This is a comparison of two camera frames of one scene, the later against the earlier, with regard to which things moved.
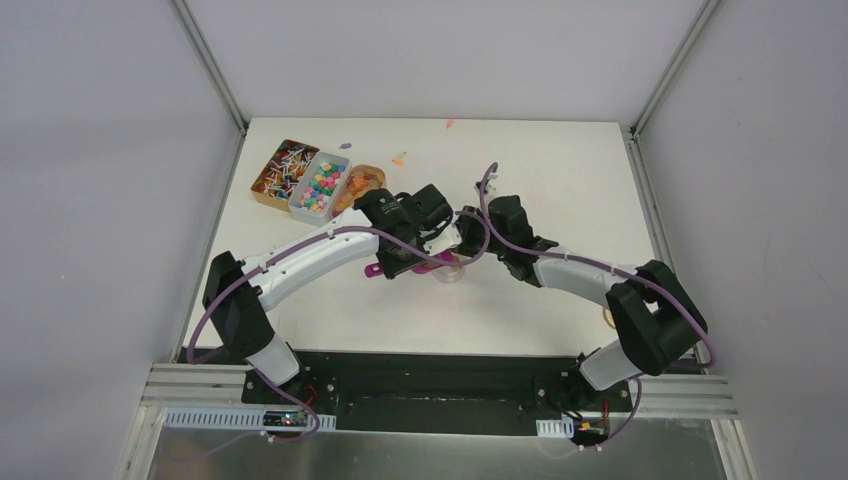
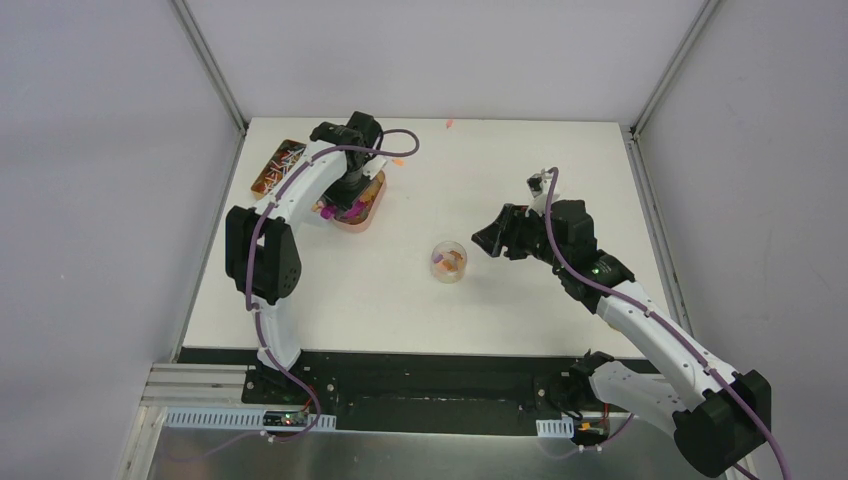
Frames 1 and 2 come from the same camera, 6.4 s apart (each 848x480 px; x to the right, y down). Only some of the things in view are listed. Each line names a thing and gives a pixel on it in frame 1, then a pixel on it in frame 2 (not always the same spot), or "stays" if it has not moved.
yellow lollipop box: [280, 174] stays
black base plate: [436, 391] stays
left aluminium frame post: [198, 40] stays
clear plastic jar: [448, 274] stays
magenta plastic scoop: [375, 270] -> [328, 211]
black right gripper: [464, 224] -> [510, 225]
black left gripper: [411, 263] -> [348, 198]
